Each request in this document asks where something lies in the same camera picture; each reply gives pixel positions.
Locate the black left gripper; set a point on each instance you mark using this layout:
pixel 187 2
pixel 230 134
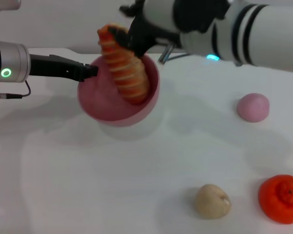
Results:
pixel 56 68

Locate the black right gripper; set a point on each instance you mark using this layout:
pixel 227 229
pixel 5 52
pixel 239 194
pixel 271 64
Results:
pixel 146 36

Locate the orange white striped bread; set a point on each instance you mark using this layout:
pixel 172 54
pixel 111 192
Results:
pixel 127 68

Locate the pink plastic bowl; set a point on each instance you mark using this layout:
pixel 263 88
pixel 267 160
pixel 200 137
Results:
pixel 95 104

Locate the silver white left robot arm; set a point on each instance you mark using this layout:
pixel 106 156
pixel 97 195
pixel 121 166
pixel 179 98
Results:
pixel 8 62

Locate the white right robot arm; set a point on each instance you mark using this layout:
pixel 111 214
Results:
pixel 246 34

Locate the pink round bun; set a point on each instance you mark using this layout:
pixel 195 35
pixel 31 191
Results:
pixel 253 107

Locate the beige round bun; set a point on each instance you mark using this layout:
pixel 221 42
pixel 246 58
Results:
pixel 211 202

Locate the orange tangerine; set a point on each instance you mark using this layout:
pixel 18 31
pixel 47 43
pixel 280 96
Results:
pixel 280 200

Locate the right wrist camera housing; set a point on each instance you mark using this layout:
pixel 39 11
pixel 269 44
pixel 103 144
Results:
pixel 175 12

